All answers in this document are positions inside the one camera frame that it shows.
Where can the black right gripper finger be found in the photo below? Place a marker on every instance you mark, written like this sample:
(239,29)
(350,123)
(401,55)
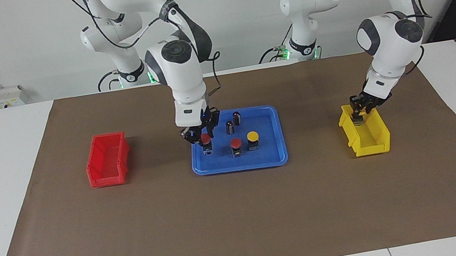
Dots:
(212,132)
(198,139)

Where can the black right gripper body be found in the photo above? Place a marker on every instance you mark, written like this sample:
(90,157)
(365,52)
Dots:
(202,125)

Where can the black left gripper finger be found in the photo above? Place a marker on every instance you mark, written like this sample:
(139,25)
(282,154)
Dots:
(362,117)
(355,112)

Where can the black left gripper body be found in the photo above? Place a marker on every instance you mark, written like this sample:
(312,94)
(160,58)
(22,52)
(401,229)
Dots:
(372,100)

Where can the red push button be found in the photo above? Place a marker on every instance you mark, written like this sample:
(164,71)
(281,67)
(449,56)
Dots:
(206,139)
(236,143)

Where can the yellow push button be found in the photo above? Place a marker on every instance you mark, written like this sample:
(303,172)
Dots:
(252,135)

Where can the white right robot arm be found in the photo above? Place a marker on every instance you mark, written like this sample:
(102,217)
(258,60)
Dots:
(178,76)

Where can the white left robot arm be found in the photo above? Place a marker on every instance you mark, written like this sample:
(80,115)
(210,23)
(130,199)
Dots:
(387,38)

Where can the blue plastic tray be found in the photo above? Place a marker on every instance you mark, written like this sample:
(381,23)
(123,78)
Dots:
(269,156)

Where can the black cylindrical capacitor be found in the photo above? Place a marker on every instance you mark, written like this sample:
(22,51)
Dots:
(237,118)
(230,127)

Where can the yellow plastic bin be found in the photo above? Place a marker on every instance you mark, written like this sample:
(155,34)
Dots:
(370,144)

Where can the brown paper mat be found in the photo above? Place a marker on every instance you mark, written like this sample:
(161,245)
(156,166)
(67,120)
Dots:
(242,217)

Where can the red plastic bin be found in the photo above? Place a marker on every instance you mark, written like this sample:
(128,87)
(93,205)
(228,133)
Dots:
(109,174)

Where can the white wall socket box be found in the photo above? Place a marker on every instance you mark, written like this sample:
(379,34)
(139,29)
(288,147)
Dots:
(3,98)

